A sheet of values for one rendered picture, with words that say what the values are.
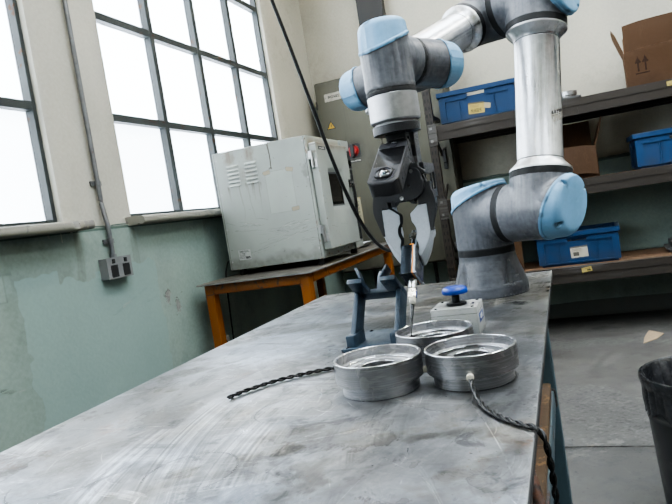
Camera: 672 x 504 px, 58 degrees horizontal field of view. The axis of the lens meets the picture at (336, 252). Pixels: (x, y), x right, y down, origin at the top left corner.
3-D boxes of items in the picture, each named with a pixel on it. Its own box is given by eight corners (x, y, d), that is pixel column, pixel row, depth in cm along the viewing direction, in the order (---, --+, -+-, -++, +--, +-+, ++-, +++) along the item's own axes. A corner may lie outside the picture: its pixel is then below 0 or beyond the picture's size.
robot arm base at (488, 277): (461, 290, 138) (455, 247, 137) (531, 283, 132) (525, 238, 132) (450, 303, 124) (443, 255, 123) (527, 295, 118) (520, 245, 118)
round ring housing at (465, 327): (481, 345, 86) (477, 316, 86) (471, 366, 76) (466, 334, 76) (409, 350, 90) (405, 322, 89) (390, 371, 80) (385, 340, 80)
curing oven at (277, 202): (338, 263, 299) (317, 131, 295) (231, 277, 321) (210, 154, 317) (374, 249, 357) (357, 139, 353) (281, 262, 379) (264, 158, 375)
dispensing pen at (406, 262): (396, 329, 84) (401, 225, 92) (406, 340, 87) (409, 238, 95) (411, 328, 83) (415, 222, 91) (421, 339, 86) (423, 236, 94)
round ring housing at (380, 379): (328, 406, 69) (322, 371, 69) (349, 379, 79) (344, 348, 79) (421, 399, 66) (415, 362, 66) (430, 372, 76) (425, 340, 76)
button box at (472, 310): (481, 336, 91) (476, 304, 91) (434, 339, 94) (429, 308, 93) (487, 324, 99) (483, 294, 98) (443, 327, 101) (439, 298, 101)
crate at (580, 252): (621, 252, 420) (617, 221, 419) (623, 260, 385) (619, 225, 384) (542, 261, 441) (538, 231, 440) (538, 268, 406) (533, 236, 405)
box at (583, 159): (611, 173, 380) (603, 112, 378) (525, 187, 399) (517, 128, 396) (606, 174, 420) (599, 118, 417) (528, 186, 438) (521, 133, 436)
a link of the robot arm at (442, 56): (412, 54, 106) (368, 50, 99) (465, 33, 98) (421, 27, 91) (419, 99, 107) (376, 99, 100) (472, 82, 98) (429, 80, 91)
